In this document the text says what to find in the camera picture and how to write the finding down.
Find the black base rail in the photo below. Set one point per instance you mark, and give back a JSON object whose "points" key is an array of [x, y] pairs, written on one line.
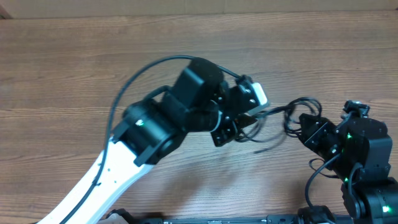
{"points": [[270, 219]]}

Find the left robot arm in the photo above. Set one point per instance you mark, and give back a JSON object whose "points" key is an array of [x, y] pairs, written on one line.
{"points": [[199, 101]]}

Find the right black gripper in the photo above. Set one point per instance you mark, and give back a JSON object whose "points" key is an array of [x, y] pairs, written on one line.
{"points": [[321, 134]]}

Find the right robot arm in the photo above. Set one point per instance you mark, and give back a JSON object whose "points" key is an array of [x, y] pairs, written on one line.
{"points": [[358, 151]]}

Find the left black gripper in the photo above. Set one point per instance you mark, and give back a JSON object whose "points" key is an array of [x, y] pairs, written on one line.
{"points": [[232, 116]]}

